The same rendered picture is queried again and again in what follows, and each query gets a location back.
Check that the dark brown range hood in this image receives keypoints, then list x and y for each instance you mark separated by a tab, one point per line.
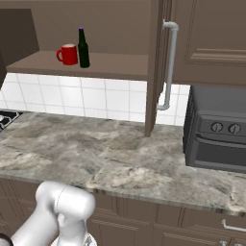
16	35

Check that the dark green beer bottle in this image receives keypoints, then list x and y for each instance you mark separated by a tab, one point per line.
83	51

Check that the brown open wall cabinet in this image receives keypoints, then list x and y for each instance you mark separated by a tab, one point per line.
105	64

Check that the black hob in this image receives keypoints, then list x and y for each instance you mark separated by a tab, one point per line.
6	118

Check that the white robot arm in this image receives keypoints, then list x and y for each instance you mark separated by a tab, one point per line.
67	203

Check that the red mug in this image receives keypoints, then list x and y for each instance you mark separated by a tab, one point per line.
70	54

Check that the brown closed wall cabinet door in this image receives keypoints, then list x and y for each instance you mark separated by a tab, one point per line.
211	38

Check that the brown drawer front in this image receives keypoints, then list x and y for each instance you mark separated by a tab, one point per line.
205	221

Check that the brown base cabinet door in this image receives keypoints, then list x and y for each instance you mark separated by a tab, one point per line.
121	232
14	201
185	238

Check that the dark grey toaster oven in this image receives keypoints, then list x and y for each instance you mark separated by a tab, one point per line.
217	141

